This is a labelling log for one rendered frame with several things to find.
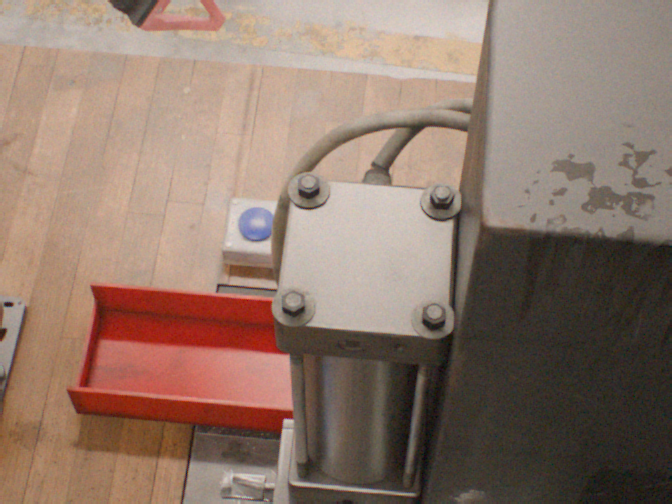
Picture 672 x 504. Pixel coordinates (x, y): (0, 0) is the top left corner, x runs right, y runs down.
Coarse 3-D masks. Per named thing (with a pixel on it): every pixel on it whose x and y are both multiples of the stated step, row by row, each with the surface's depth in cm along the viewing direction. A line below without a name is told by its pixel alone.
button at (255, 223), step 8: (256, 208) 133; (264, 208) 134; (240, 216) 133; (248, 216) 133; (256, 216) 133; (264, 216) 133; (272, 216) 133; (240, 224) 133; (248, 224) 132; (256, 224) 132; (264, 224) 132; (240, 232) 132; (248, 232) 132; (256, 232) 132; (264, 232) 132; (256, 240) 132
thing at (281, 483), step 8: (288, 424) 95; (288, 432) 95; (288, 440) 94; (280, 448) 94; (288, 448) 94; (280, 456) 94; (288, 456) 94; (280, 464) 93; (288, 464) 93; (280, 472) 93; (280, 480) 93; (280, 488) 92; (280, 496) 92
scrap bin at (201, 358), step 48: (96, 288) 127; (144, 288) 126; (96, 336) 129; (144, 336) 129; (192, 336) 129; (240, 336) 129; (96, 384) 127; (144, 384) 127; (192, 384) 127; (240, 384) 127; (288, 384) 127
